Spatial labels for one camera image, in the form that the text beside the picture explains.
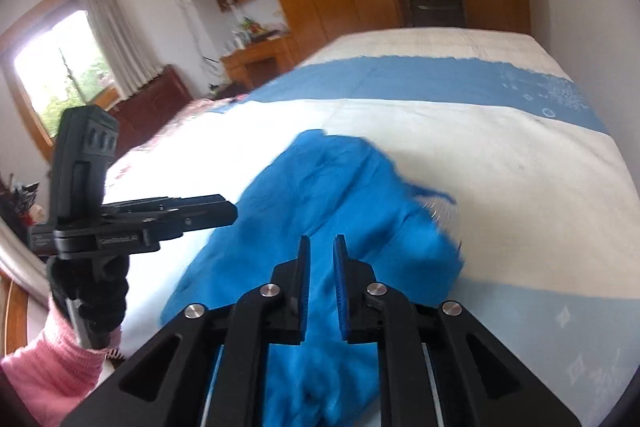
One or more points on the wooden bed frame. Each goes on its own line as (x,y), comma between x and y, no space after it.
(12,307)

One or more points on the colourful desk clutter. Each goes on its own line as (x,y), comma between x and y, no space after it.
(260,29)

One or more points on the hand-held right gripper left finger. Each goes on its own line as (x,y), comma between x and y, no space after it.
(304,297)

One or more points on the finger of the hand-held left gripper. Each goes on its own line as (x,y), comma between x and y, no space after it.
(200,212)

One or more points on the black chair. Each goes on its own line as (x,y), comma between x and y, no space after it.
(435,12)

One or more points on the grey window curtain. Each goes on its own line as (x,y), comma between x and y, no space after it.
(120,42)

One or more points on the dark red cabinet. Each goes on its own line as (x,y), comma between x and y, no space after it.
(150,102)

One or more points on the blue down jacket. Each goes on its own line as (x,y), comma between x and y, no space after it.
(350,207)

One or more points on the person's left hand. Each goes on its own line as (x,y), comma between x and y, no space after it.
(100,292)

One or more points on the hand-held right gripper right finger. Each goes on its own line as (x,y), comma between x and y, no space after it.
(341,297)

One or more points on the pink floral bed sheet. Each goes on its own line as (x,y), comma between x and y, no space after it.
(165,127)

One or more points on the window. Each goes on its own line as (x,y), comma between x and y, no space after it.
(65,72)

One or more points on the wooden desk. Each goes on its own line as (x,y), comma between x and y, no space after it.
(260,62)

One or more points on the white and blue bed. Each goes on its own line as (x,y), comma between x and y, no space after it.
(500,167)

